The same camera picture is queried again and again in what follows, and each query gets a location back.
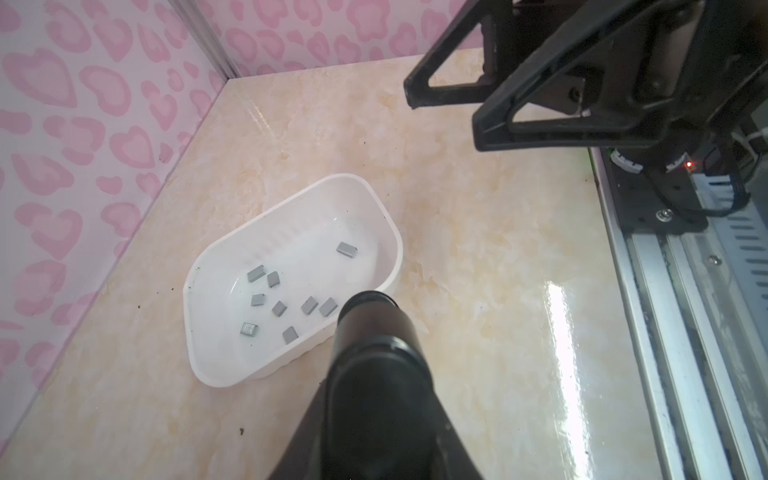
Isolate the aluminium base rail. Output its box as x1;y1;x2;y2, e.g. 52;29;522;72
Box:
591;149;767;479

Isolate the white plastic tray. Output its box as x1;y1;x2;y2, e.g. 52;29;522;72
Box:
183;173;404;388

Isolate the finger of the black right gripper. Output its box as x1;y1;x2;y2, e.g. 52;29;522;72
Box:
403;1;520;109

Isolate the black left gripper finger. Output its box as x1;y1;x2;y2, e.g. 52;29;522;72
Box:
270;291;480;479

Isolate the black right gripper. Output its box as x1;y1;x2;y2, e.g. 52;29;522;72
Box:
472;1;767;173

